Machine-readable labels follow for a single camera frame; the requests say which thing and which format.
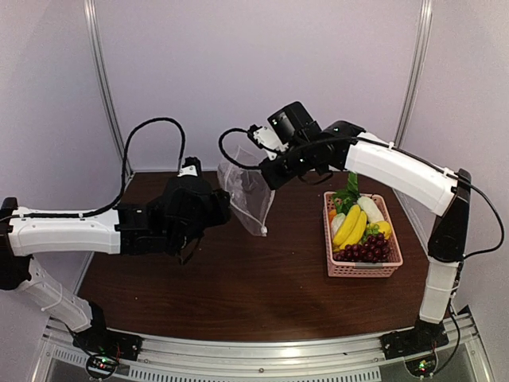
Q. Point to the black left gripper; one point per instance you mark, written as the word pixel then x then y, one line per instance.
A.
pixel 221 208

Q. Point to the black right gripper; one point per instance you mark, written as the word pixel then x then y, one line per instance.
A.
pixel 273 177

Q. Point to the clear zip top bag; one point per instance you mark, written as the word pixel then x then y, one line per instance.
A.
pixel 251 197

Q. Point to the pink plastic basket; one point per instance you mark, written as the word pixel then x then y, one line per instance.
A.
pixel 360 270

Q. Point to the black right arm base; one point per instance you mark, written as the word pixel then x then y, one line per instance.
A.
pixel 408 342

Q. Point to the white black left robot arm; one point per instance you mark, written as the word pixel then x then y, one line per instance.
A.
pixel 26 232

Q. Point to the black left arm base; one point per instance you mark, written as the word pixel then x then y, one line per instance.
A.
pixel 99 339

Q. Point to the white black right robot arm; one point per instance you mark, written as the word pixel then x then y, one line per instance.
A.
pixel 295 144

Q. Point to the green leafy vegetable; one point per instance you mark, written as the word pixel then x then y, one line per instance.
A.
pixel 344 199

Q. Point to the small orange fruit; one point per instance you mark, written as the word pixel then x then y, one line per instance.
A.
pixel 332 215

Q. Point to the small napa cabbage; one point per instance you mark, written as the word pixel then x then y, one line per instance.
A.
pixel 336 223

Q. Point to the yellow banana bunch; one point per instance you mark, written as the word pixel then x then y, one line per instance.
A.
pixel 352 229

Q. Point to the white radish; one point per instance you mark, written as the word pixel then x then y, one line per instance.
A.
pixel 374 214

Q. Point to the green grape bunch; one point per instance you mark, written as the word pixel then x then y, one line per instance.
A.
pixel 371 230

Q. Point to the yellow lemon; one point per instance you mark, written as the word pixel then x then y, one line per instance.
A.
pixel 385 228

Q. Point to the dark red grape bunch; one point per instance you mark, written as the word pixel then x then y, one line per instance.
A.
pixel 375 250

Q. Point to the left circuit board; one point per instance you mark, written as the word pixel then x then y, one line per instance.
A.
pixel 99 366

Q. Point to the circuit board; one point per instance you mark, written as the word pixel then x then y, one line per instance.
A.
pixel 99 366
pixel 421 367

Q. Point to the right circuit board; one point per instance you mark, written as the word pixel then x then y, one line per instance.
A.
pixel 421 367

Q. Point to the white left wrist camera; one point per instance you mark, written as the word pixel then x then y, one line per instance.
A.
pixel 191 167

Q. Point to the right aluminium frame post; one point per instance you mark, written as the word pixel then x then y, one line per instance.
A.
pixel 421 45

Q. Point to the aluminium frame post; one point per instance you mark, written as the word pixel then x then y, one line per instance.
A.
pixel 92 23
pixel 421 45

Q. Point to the aluminium front rail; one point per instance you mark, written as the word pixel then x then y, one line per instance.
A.
pixel 355 358

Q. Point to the left aluminium frame post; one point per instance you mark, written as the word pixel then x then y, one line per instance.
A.
pixel 92 23

